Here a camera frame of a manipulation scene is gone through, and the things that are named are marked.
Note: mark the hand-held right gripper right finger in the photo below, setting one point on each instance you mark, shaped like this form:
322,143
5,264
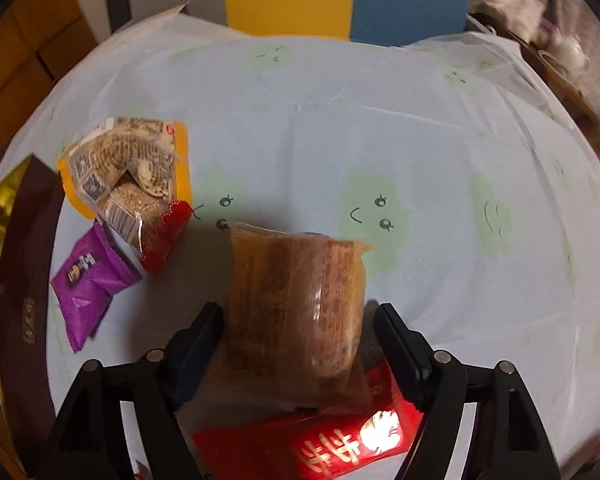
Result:
407,357

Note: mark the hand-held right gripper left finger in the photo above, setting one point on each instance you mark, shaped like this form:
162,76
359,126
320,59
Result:
200,350

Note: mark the clear orange cake packet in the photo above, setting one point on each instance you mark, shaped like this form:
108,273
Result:
290,310

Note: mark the glossy red snack packet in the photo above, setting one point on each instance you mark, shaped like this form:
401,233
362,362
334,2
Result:
330,450

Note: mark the purple snack packet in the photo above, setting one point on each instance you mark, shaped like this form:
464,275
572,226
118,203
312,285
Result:
87,285

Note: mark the red-ended sesame bar packet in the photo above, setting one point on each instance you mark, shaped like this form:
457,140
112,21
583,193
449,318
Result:
140,225

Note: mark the gold tin box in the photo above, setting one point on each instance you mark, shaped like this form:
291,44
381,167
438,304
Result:
25,280

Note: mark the orange sesame snack packet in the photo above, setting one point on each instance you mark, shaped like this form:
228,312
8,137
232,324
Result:
125,155

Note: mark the light blue plastic tablecloth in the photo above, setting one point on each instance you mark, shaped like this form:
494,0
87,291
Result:
430,135

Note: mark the wooden side table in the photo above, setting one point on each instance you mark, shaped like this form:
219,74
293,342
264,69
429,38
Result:
575,90

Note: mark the white teapot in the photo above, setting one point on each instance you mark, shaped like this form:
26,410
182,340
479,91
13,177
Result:
570,50

